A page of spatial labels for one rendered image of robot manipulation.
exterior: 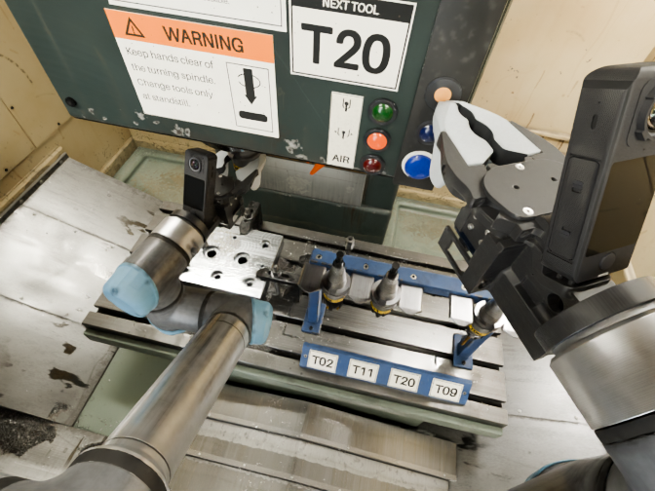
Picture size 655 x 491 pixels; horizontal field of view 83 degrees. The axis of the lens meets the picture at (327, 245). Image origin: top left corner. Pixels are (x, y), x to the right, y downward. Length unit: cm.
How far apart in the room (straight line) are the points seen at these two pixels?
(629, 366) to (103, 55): 48
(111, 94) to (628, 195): 47
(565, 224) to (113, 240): 158
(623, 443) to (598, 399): 2
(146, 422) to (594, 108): 43
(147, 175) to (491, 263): 194
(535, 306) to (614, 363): 7
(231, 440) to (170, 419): 76
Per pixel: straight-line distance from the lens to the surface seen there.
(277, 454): 116
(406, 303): 81
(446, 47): 34
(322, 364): 104
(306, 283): 81
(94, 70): 49
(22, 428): 152
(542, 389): 136
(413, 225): 181
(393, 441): 121
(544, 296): 28
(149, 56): 43
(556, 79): 157
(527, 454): 130
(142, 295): 58
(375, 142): 38
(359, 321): 113
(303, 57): 36
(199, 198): 63
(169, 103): 45
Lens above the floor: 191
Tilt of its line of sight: 53 degrees down
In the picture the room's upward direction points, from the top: 5 degrees clockwise
